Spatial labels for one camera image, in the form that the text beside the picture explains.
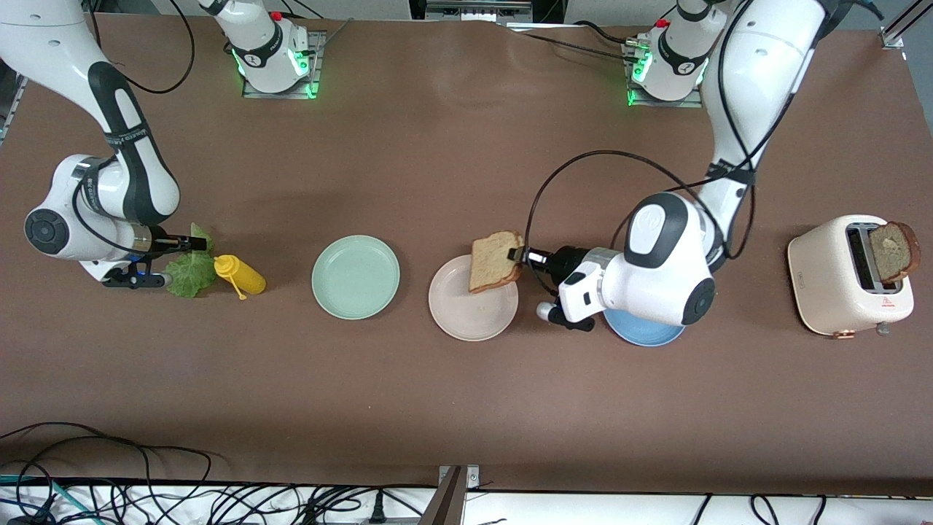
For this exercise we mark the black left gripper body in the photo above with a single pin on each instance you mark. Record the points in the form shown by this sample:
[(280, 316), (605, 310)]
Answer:
[(563, 261)]

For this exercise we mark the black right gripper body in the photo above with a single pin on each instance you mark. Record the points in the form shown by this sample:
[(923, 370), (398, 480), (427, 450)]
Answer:
[(172, 241)]

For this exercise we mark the brown bread slice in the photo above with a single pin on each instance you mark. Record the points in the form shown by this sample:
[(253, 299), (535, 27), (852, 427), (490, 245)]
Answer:
[(893, 251), (492, 262)]

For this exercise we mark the green lettuce leaf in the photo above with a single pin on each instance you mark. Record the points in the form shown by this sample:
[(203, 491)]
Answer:
[(188, 281)]

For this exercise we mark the yellow mustard squeeze bottle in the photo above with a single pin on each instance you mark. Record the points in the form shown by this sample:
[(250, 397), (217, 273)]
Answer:
[(248, 277)]

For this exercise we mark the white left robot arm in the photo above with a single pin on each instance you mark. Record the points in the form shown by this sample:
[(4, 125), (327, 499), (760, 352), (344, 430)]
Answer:
[(656, 277)]

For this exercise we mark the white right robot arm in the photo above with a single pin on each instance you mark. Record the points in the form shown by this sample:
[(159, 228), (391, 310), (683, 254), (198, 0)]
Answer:
[(44, 44)]

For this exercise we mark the beige plate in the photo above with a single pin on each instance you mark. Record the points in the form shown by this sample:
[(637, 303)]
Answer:
[(466, 313)]

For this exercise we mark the blue plate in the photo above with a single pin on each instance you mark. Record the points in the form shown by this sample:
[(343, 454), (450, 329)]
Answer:
[(649, 334)]

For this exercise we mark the mint green plate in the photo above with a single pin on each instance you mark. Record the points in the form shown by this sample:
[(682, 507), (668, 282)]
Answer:
[(356, 277)]

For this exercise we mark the dark equipment box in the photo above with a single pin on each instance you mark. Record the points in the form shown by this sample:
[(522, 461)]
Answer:
[(474, 9)]

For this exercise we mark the cream white toaster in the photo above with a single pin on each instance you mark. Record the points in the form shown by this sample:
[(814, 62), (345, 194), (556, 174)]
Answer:
[(824, 277)]

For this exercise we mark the black power plug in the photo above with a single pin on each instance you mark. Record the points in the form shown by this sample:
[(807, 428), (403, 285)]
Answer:
[(377, 512)]

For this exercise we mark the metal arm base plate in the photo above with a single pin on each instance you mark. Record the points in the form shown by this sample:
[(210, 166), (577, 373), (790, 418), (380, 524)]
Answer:
[(318, 55), (670, 104)]

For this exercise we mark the grey metal camera bracket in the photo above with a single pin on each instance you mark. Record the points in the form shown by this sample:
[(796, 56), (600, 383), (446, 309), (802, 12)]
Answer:
[(446, 503)]

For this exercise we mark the aluminium frame profile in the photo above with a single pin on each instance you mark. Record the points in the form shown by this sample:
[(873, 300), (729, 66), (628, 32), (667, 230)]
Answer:
[(893, 36)]

